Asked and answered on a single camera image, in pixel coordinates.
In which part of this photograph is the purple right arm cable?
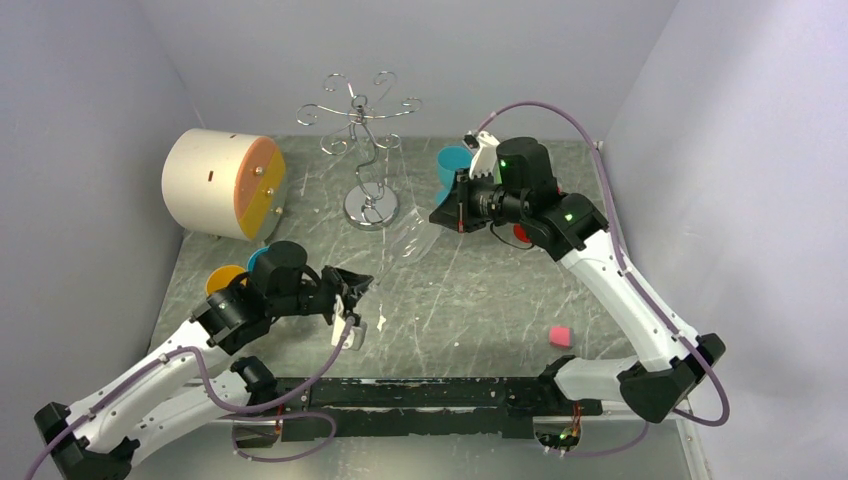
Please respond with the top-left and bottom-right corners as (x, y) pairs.
(476, 100), (731, 428)

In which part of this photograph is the pink foam cube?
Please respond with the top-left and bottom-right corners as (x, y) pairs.
(548, 326), (573, 349)

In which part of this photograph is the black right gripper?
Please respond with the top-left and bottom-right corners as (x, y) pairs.
(430, 166), (528, 234)

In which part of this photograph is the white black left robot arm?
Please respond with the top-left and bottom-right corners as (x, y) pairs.
(34, 241), (372, 479)

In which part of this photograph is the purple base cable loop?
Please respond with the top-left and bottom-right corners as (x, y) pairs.
(229, 413), (338, 464)

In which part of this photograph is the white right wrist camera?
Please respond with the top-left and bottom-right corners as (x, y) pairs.
(463, 131), (500, 184)

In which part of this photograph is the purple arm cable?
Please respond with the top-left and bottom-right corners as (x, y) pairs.
(23, 316), (356, 480)
(476, 100), (731, 428)

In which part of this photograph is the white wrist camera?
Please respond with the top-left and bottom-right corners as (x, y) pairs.
(463, 131), (500, 184)
(330, 295), (367, 351)

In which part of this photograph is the blue plastic wine glass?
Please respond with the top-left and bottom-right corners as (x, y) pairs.
(246, 246), (269, 272)

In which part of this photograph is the orange plastic wine glass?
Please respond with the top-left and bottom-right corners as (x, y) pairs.
(205, 265), (248, 296)

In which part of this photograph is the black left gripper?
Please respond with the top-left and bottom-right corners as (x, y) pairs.
(269, 262), (371, 322)

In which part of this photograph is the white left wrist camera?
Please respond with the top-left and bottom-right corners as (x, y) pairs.
(330, 295), (367, 351)

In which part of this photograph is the round cream drawer box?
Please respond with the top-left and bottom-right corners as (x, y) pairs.
(161, 128), (287, 242)

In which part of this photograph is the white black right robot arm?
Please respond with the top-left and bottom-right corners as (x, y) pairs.
(429, 132), (726, 423)

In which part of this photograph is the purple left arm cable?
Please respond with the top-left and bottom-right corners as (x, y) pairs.
(23, 316), (356, 480)

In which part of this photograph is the light blue plastic goblet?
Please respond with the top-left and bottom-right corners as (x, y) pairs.
(435, 146), (472, 205)

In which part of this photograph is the clear wine glass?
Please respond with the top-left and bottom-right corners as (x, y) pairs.
(372, 207), (443, 288)

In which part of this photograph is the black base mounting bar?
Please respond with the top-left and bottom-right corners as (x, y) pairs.
(248, 377), (602, 442)

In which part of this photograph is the red plastic wine glass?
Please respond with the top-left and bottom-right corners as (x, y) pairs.
(513, 224), (532, 244)

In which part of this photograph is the chrome wire wine glass rack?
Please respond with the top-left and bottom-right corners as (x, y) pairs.
(296, 71), (424, 231)

